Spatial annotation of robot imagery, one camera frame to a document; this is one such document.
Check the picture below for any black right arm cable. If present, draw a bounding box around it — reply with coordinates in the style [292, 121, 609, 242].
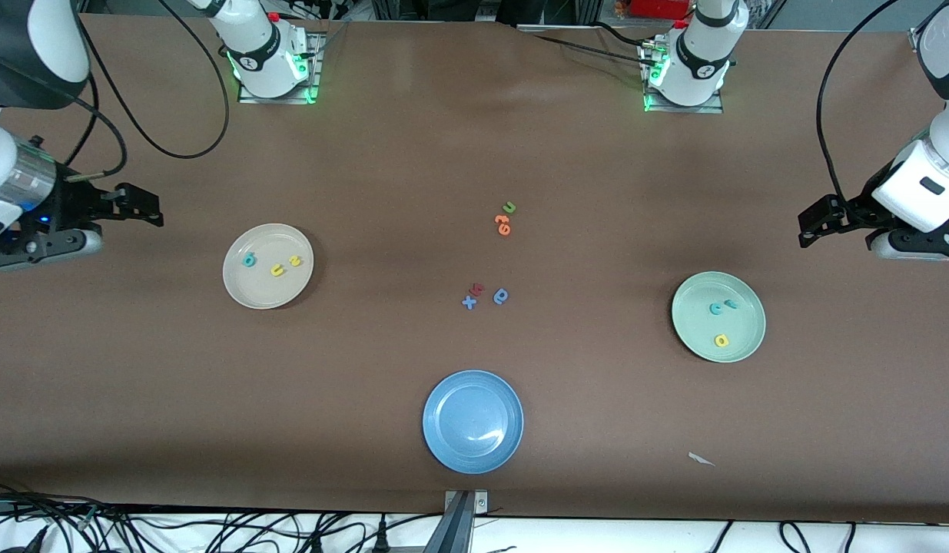
[59, 0, 231, 185]

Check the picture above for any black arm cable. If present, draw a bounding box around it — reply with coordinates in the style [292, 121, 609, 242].
[59, 0, 231, 185]
[816, 0, 901, 200]

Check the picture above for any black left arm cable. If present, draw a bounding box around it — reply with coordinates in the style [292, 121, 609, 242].
[816, 0, 901, 200]

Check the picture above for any beige brown plate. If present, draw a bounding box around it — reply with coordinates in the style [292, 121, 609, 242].
[222, 223, 315, 310]

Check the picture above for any red box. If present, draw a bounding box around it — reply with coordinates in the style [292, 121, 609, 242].
[616, 0, 694, 20]

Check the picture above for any light green plate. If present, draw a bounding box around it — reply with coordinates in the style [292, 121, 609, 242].
[671, 270, 767, 364]

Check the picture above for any dark metal beam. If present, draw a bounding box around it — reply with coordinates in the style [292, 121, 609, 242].
[422, 492, 475, 553]

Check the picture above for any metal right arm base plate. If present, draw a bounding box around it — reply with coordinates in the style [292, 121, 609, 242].
[236, 31, 327, 106]

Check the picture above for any aluminium profile corner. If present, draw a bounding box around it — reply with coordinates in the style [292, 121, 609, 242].
[908, 0, 944, 53]

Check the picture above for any blue plate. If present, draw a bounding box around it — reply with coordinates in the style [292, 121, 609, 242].
[422, 369, 525, 475]

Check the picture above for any silver mounting bracket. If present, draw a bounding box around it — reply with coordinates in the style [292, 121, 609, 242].
[443, 489, 489, 517]

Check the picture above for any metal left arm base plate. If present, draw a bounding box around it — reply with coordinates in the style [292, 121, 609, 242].
[639, 42, 725, 116]

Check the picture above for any brown table cover sheet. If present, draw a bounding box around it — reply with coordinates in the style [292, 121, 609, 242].
[0, 12, 949, 525]

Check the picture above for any black cable on table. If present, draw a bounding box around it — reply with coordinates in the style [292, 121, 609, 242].
[520, 23, 659, 66]

